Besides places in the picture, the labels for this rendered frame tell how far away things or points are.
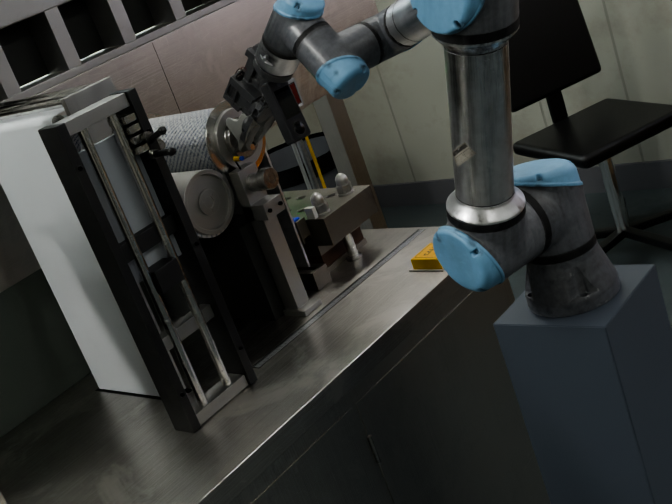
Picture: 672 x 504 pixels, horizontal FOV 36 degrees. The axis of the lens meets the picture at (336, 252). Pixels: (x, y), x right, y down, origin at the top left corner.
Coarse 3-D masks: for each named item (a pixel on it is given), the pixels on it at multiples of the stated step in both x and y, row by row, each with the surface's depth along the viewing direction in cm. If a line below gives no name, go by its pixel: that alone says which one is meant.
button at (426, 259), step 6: (426, 246) 201; (432, 246) 200; (420, 252) 199; (426, 252) 198; (432, 252) 197; (414, 258) 198; (420, 258) 197; (426, 258) 196; (432, 258) 195; (414, 264) 198; (420, 264) 197; (426, 264) 196; (432, 264) 195; (438, 264) 194
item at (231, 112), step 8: (224, 112) 190; (232, 112) 191; (240, 112) 192; (224, 120) 189; (216, 128) 188; (224, 128) 189; (216, 136) 188; (216, 144) 188; (224, 144) 189; (224, 152) 189; (256, 152) 195; (224, 160) 190; (232, 160) 191; (248, 160) 194; (256, 160) 195
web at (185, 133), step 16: (192, 112) 197; (208, 112) 192; (176, 128) 196; (192, 128) 192; (80, 144) 169; (176, 144) 195; (192, 144) 192; (176, 160) 197; (192, 160) 194; (208, 160) 191; (224, 176) 191; (176, 368) 182
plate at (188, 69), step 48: (240, 0) 237; (336, 0) 261; (144, 48) 217; (192, 48) 227; (240, 48) 237; (144, 96) 217; (192, 96) 227; (0, 192) 193; (0, 240) 193; (0, 288) 193
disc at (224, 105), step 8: (224, 104) 191; (216, 112) 189; (208, 120) 188; (216, 120) 189; (208, 128) 188; (208, 136) 188; (264, 136) 198; (208, 144) 188; (264, 144) 198; (208, 152) 188; (216, 152) 189; (264, 152) 198; (216, 160) 189; (224, 168) 190; (232, 168) 192
